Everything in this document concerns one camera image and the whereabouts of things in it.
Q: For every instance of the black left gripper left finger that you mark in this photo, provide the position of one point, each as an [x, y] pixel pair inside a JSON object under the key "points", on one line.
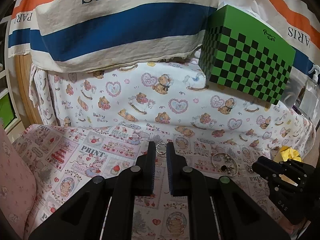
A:
{"points": [[137, 180]]}

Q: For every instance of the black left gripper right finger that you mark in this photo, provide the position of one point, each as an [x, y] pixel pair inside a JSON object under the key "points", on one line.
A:
{"points": [[185, 181]]}

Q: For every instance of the silver charm cluster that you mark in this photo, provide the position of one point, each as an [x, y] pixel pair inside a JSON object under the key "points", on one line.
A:
{"points": [[228, 158]]}

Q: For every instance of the box with yellow cloth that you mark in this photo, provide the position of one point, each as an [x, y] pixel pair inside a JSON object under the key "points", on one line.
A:
{"points": [[285, 153]]}

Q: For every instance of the black stone earring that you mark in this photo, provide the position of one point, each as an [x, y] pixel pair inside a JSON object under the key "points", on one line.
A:
{"points": [[224, 168]]}

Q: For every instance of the clear spray bottle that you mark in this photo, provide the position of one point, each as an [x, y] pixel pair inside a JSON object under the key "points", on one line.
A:
{"points": [[310, 96]]}

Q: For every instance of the teddy bear print cloth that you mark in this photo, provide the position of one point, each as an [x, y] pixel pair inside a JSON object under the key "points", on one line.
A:
{"points": [[167, 97]]}

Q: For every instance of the translucent plastic cup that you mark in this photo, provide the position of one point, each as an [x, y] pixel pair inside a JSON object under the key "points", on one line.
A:
{"points": [[291, 91]]}

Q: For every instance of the pink floral pillow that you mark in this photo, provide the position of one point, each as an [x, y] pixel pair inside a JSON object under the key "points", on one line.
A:
{"points": [[18, 186]]}

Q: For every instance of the green black checkered tissue box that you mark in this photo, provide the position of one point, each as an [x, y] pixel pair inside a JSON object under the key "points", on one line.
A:
{"points": [[242, 53]]}

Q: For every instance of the wooden shelf unit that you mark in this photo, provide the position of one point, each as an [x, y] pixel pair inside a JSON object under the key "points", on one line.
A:
{"points": [[10, 116]]}

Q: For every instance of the striped Paris blanket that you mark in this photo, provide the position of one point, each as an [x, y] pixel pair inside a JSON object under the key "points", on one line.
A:
{"points": [[82, 35]]}

